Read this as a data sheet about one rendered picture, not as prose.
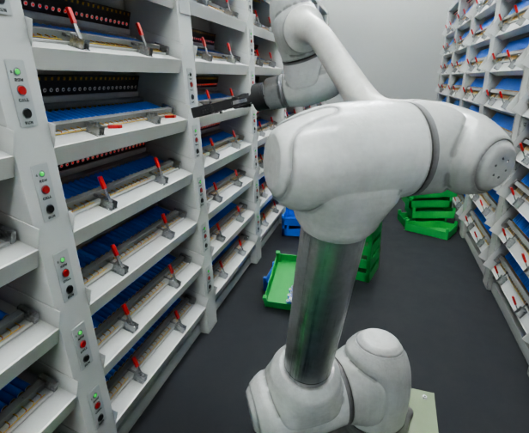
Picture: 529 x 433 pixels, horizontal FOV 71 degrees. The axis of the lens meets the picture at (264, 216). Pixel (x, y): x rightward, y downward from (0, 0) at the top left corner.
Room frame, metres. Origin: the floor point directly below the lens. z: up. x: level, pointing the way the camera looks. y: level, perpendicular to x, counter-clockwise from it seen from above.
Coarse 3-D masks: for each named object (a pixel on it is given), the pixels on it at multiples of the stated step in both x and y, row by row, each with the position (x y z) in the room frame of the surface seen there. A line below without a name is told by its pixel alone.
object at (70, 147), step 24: (48, 96) 1.03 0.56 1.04; (72, 96) 1.10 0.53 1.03; (96, 96) 1.20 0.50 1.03; (120, 96) 1.31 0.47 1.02; (144, 96) 1.43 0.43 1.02; (144, 120) 1.21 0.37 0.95; (168, 120) 1.29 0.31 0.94; (72, 144) 0.86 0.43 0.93; (96, 144) 0.93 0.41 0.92; (120, 144) 1.03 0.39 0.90
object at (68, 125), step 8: (128, 112) 1.16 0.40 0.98; (136, 112) 1.18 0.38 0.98; (144, 112) 1.21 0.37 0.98; (152, 112) 1.26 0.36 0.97; (160, 112) 1.30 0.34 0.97; (168, 112) 1.36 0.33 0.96; (64, 120) 0.92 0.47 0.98; (72, 120) 0.94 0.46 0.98; (80, 120) 0.96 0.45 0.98; (88, 120) 0.98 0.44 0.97; (96, 120) 1.01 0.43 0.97; (104, 120) 1.04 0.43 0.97; (112, 120) 1.07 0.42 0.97; (120, 120) 1.10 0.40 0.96; (136, 120) 1.15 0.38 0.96; (56, 128) 0.88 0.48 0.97; (64, 128) 0.91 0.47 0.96; (72, 128) 0.92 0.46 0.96; (80, 128) 0.94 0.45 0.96
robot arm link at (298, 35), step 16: (272, 0) 1.00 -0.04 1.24; (288, 0) 0.98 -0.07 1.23; (304, 0) 0.99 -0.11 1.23; (272, 16) 1.01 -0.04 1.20; (288, 16) 0.96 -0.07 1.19; (304, 16) 0.94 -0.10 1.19; (320, 16) 0.98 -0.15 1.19; (288, 32) 0.96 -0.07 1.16; (304, 32) 0.91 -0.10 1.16; (320, 32) 0.87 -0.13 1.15; (288, 48) 0.99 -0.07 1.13; (304, 48) 0.97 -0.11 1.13; (320, 48) 0.85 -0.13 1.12; (336, 48) 0.83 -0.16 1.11; (336, 64) 0.81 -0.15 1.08; (352, 64) 0.80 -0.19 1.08; (336, 80) 0.80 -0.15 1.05; (352, 80) 0.77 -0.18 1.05; (352, 96) 0.76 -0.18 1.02; (368, 96) 0.73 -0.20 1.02
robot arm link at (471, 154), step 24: (432, 120) 0.47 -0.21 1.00; (456, 120) 0.48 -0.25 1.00; (480, 120) 0.48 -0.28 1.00; (456, 144) 0.46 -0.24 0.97; (480, 144) 0.45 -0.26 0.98; (504, 144) 0.45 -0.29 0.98; (432, 168) 0.46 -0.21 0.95; (456, 168) 0.45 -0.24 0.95; (480, 168) 0.44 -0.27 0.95; (504, 168) 0.45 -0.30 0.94; (432, 192) 0.49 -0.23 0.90; (456, 192) 0.47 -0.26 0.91; (480, 192) 0.46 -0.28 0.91
